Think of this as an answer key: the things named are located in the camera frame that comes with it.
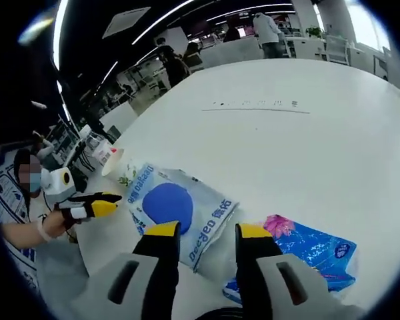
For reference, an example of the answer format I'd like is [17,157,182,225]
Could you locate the white slatted chair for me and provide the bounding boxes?
[325,35,350,66]

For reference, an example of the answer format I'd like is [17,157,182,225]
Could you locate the white built-in socket strip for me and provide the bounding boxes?
[201,99,311,115]

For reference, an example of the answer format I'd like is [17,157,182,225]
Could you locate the white table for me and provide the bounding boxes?
[75,58,400,314]

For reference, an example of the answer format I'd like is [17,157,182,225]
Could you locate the person's head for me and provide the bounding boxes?
[13,148,44,197]

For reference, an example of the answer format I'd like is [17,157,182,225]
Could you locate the white plastic bag blue circle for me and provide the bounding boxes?
[123,162,240,273]

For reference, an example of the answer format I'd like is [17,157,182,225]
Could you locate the person's left hand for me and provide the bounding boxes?
[48,209,76,239]

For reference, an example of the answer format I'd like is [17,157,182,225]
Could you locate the person's torso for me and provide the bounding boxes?
[25,189,58,227]

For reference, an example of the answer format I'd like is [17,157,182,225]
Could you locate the black cable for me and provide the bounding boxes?
[183,305,244,320]

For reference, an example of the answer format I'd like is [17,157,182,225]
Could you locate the printed white paper cup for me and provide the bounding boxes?
[101,146,144,187]

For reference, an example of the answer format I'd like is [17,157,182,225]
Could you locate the person's legs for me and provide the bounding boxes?
[36,239,89,301]

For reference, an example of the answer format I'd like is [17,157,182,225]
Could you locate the white wristband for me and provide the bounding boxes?
[36,215,54,243]

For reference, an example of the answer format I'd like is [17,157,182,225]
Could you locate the blue tissue packet pink flower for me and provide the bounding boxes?
[222,213,358,299]

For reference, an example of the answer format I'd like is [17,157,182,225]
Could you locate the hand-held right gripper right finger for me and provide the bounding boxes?
[235,223,364,320]

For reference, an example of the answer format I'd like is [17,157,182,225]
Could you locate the clear plastic water bottle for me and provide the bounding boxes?
[79,127,119,167]

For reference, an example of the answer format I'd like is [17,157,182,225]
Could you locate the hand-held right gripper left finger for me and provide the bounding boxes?
[69,220,182,320]

